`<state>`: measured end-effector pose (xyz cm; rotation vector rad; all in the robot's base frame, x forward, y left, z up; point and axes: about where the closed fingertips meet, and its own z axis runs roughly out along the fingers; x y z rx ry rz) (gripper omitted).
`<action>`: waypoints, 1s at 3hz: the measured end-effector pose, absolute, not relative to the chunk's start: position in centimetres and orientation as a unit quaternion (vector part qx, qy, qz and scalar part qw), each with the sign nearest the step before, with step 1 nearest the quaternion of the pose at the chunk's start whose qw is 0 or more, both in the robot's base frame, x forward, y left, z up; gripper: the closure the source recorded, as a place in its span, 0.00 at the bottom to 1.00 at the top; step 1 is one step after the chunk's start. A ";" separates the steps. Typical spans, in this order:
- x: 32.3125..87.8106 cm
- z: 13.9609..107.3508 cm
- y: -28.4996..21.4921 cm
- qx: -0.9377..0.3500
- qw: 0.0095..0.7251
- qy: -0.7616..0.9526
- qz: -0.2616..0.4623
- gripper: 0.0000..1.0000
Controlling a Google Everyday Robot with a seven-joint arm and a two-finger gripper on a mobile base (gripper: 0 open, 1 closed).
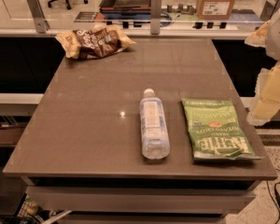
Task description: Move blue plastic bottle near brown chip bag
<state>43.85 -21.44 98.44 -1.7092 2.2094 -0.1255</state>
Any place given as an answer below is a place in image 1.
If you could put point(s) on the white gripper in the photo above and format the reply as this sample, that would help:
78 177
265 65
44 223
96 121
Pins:
279 36

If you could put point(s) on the blue plastic water bottle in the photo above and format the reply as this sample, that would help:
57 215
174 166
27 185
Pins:
155 138

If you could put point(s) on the green jalapeno chip bag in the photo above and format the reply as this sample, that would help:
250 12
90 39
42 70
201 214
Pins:
214 131

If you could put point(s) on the brown chip bag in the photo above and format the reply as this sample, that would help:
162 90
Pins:
96 43

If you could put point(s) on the cardboard box with label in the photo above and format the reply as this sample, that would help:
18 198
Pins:
214 9

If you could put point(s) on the orange and blue cart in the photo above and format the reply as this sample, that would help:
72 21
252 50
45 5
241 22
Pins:
126 13

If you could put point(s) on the left metal glass bracket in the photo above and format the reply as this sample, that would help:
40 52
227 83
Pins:
41 24

